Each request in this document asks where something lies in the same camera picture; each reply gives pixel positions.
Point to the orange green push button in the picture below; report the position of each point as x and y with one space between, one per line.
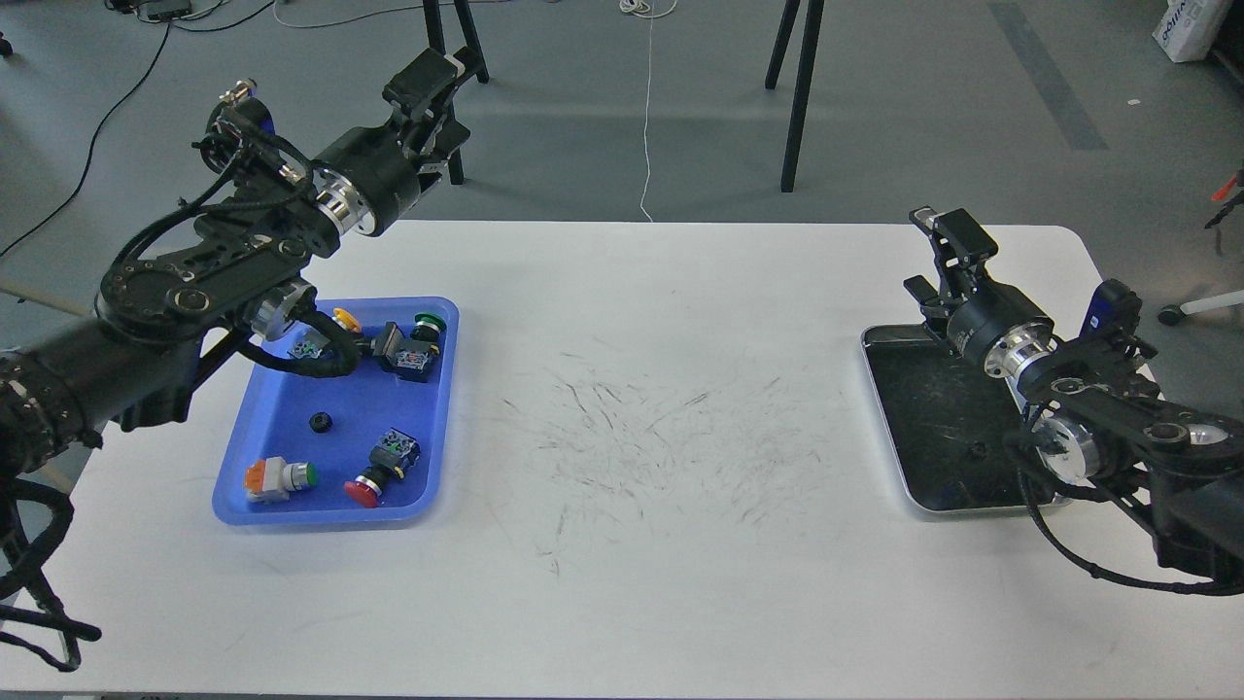
273 479

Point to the yellow push button switch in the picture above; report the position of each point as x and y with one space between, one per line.
309 343

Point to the silver metal tray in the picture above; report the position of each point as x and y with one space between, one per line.
934 406

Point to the green push button switch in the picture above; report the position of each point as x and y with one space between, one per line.
410 356

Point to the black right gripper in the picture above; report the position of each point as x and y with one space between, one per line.
998 330

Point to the blue plastic tray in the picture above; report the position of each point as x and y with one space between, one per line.
272 421

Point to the black table legs right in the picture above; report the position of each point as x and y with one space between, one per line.
809 45

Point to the black table legs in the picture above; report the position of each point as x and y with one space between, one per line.
475 64
809 45

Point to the black table legs left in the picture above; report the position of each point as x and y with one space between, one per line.
475 64

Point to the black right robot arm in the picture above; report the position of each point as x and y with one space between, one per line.
1093 427

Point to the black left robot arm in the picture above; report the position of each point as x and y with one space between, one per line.
220 275

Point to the grey backpack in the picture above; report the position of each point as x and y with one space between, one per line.
1229 197

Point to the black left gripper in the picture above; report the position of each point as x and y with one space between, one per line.
369 176

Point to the red mushroom push button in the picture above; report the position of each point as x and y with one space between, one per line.
389 459

